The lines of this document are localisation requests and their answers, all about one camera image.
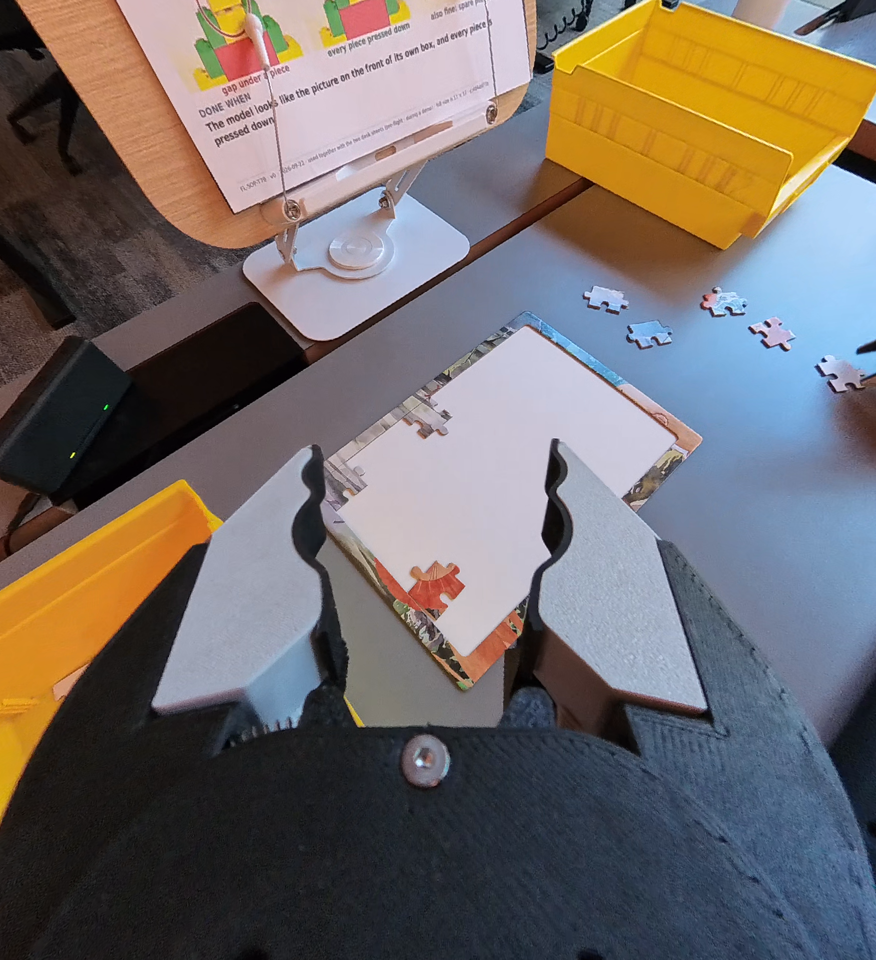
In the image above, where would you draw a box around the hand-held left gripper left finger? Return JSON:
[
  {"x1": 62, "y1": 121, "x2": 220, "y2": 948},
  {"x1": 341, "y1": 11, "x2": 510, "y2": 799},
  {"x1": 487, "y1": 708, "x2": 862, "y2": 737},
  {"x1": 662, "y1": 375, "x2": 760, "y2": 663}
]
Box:
[{"x1": 151, "y1": 444, "x2": 349, "y2": 725}]

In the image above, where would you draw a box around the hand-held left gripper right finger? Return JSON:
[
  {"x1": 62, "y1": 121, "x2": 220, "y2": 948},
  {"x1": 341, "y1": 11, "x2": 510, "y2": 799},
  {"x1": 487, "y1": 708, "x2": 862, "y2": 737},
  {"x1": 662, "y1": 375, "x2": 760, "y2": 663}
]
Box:
[{"x1": 524, "y1": 437, "x2": 710, "y2": 735}]

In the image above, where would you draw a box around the pale pink puzzle piece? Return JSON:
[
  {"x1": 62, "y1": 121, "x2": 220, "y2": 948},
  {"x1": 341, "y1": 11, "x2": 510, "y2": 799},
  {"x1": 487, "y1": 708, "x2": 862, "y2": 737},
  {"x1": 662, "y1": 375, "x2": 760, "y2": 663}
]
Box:
[{"x1": 816, "y1": 354, "x2": 866, "y2": 393}]

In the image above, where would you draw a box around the red fan puzzle piece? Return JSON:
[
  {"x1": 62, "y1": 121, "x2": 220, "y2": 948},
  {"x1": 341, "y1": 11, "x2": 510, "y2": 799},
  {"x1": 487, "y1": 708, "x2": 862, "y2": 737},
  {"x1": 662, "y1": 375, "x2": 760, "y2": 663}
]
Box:
[{"x1": 408, "y1": 561, "x2": 465, "y2": 618}]

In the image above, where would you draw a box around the puzzle frame board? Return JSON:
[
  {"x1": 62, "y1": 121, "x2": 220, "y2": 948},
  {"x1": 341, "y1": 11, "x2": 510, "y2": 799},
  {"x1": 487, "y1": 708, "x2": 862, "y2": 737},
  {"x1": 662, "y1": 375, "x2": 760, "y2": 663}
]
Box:
[{"x1": 324, "y1": 311, "x2": 703, "y2": 690}]

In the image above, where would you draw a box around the yellow plastic bin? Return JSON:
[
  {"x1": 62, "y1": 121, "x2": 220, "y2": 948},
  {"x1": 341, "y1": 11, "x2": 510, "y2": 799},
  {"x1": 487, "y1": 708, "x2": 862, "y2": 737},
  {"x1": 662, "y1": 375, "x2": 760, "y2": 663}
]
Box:
[
  {"x1": 545, "y1": 0, "x2": 876, "y2": 250},
  {"x1": 0, "y1": 480, "x2": 225, "y2": 924}
]

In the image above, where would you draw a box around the grey striped puzzle piece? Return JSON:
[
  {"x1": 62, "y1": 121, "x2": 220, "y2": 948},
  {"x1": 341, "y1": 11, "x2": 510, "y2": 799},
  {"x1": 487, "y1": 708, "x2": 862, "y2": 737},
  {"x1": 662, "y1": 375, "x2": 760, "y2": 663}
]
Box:
[{"x1": 325, "y1": 457, "x2": 367, "y2": 507}]

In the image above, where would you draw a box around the grey brown puzzle piece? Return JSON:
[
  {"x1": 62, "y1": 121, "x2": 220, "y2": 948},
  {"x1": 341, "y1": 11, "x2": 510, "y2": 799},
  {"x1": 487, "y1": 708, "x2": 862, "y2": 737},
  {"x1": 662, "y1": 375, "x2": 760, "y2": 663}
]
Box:
[{"x1": 400, "y1": 393, "x2": 454, "y2": 440}]

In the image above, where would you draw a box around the black power adapter box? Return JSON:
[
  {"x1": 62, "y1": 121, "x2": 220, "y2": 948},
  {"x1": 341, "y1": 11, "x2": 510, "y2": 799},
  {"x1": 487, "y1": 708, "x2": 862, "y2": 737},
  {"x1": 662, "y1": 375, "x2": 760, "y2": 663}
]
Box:
[{"x1": 0, "y1": 336, "x2": 135, "y2": 496}]

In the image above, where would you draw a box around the black power cable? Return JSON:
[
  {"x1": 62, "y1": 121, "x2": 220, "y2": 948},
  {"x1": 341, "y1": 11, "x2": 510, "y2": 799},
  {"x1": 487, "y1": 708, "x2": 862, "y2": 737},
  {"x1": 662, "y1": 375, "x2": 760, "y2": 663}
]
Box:
[{"x1": 3, "y1": 491, "x2": 41, "y2": 552}]

